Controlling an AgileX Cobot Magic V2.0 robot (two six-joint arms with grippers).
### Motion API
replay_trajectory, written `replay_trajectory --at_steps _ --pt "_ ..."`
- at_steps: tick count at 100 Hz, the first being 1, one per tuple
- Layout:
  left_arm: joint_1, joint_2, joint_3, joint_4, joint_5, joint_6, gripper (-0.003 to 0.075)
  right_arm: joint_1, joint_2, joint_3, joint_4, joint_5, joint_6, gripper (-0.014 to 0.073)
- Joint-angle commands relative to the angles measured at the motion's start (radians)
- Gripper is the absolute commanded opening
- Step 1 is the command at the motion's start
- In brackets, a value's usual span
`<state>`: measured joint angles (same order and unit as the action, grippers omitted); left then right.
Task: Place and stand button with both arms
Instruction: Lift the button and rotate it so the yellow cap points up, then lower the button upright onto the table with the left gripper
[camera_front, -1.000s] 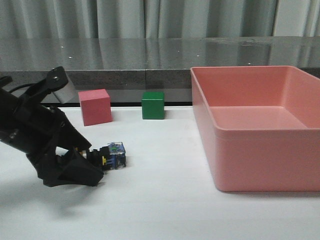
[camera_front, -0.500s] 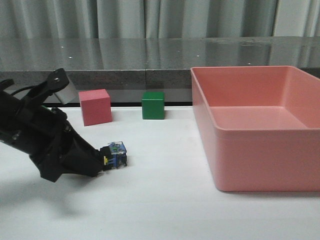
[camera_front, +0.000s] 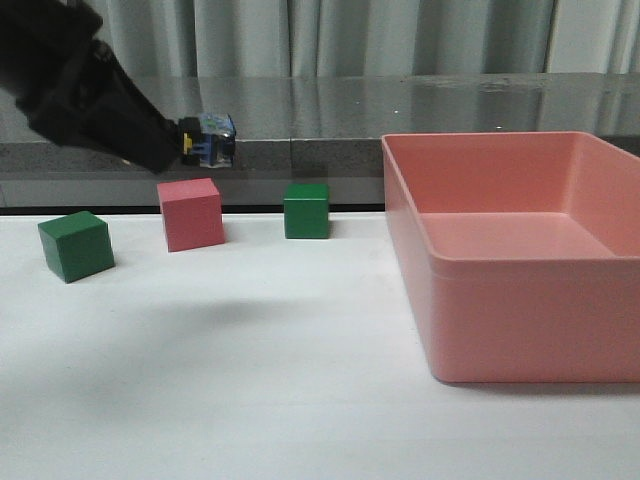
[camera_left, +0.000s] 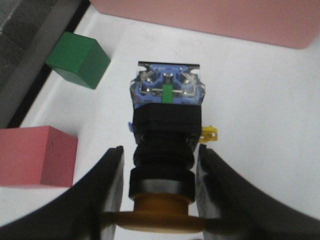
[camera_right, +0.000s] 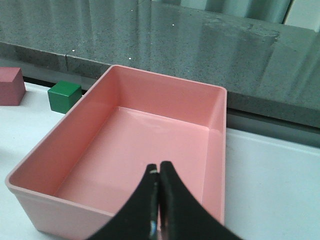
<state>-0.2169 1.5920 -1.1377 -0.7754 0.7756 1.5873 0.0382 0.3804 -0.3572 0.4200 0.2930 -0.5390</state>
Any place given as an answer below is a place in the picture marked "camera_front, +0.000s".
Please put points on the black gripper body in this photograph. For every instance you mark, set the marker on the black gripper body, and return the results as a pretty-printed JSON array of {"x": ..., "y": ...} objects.
[{"x": 67, "y": 83}]

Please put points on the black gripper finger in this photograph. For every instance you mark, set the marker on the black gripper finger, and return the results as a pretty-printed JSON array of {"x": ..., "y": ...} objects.
[{"x": 130, "y": 135}]

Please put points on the grey-green curtain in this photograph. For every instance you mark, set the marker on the grey-green curtain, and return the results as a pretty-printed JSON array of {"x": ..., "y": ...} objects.
[{"x": 370, "y": 38}]

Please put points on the pink wooden cube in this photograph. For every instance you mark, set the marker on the pink wooden cube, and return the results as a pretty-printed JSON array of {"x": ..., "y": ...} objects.
[{"x": 192, "y": 214}]

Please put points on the green wooden cube left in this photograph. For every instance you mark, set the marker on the green wooden cube left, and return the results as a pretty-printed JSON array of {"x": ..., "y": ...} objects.
[{"x": 76, "y": 245}]

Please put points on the green wooden cube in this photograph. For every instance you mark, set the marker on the green wooden cube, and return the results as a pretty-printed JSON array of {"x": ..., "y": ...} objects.
[
  {"x": 76, "y": 245},
  {"x": 306, "y": 211}
]

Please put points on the grey granite ledge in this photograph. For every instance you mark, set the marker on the grey granite ledge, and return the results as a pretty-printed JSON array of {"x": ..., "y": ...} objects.
[{"x": 312, "y": 130}]

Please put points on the green wooden cube right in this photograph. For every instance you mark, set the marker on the green wooden cube right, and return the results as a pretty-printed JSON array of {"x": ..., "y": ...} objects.
[{"x": 306, "y": 211}]

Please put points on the pink plastic bin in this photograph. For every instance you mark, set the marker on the pink plastic bin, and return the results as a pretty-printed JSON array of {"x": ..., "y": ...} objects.
[{"x": 519, "y": 253}]

